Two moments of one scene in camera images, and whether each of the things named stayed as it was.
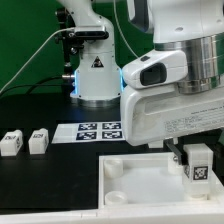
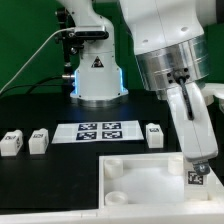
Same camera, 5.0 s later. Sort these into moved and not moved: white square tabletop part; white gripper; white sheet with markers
Moved: white gripper
Not moved: white sheet with markers; white square tabletop part
